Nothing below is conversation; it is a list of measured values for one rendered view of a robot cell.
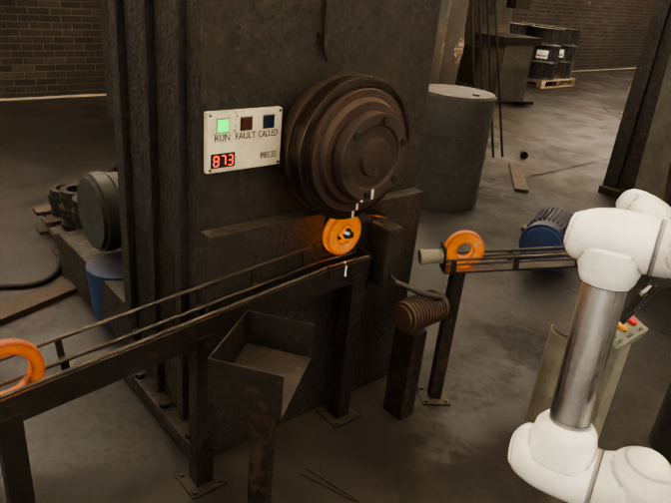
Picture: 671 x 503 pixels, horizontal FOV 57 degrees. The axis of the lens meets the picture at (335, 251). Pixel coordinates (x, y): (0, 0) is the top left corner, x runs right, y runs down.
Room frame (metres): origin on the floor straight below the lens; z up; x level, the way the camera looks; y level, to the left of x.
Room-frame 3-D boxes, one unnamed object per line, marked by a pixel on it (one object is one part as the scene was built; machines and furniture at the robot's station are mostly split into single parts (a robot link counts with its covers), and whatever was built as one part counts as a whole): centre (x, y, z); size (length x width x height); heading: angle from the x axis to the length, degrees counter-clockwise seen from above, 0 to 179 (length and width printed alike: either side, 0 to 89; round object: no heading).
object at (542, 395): (1.97, -0.88, 0.26); 0.12 x 0.12 x 0.52
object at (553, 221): (3.78, -1.40, 0.17); 0.57 x 0.31 x 0.34; 152
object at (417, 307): (2.08, -0.35, 0.27); 0.22 x 0.13 x 0.53; 132
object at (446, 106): (4.80, -0.81, 0.45); 0.59 x 0.59 x 0.89
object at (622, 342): (1.88, -1.01, 0.31); 0.24 x 0.16 x 0.62; 132
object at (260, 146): (1.81, 0.31, 1.15); 0.26 x 0.02 x 0.18; 132
